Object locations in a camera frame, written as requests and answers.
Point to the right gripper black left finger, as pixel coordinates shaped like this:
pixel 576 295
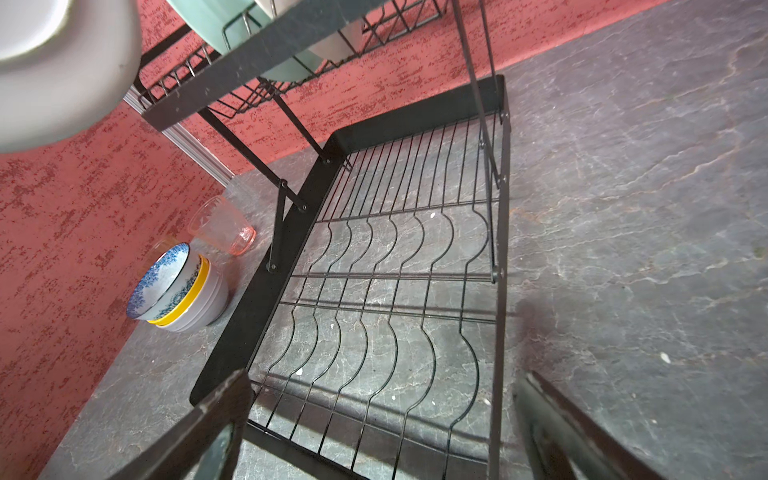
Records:
pixel 206 441

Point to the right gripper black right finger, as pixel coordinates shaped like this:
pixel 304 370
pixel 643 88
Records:
pixel 560 438

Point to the lavender white bowl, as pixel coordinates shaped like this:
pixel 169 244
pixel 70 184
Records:
pixel 206 307

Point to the blue floral white bowl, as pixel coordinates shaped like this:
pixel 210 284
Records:
pixel 162 285

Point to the yellow bowl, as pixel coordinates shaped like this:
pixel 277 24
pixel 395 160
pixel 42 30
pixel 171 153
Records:
pixel 190 295

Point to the pink drinking glass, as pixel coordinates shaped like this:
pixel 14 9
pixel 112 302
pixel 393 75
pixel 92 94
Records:
pixel 219 223

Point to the white plate blue rim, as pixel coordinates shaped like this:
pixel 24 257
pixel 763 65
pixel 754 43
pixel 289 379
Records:
pixel 65 65

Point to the amber drinking glass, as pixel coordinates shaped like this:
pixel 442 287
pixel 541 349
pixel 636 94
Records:
pixel 154 253

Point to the mint green plate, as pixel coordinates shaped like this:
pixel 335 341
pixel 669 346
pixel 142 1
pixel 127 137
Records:
pixel 240 30

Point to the black wire dish rack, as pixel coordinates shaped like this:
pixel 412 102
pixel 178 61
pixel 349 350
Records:
pixel 369 341

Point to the aluminium corner post left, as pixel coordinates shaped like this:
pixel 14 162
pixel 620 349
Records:
pixel 200 154

